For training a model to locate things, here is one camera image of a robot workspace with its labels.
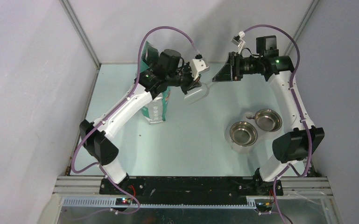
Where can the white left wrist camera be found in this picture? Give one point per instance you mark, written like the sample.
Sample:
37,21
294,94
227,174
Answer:
198,66

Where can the clear plastic scoop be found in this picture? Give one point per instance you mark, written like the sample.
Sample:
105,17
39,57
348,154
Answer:
199,93

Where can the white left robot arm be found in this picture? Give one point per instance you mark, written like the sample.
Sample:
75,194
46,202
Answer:
158,72

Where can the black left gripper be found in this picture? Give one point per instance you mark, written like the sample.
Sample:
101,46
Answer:
192,83

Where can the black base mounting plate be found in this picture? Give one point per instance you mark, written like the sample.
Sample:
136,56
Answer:
224,190

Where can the steel bowl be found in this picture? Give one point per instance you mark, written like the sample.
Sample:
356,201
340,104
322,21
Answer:
243,133
268,120

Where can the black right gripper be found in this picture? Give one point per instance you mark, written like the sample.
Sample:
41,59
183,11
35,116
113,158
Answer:
231,71

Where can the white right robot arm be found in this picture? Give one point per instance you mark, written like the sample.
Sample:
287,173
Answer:
301,137

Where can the aluminium frame rail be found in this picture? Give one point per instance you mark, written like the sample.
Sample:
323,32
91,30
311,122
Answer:
69,10

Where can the steel bowl near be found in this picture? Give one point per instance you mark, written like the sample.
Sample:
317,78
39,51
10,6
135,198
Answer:
243,133

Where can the steel bowl far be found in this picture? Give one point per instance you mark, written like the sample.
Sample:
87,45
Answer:
268,120

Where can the grey slotted cable duct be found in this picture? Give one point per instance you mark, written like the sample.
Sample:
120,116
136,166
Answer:
115,202

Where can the green pet food bag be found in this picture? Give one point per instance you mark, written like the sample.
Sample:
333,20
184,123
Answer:
155,111

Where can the white double bowl stand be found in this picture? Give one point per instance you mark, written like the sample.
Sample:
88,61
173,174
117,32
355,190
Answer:
263,136

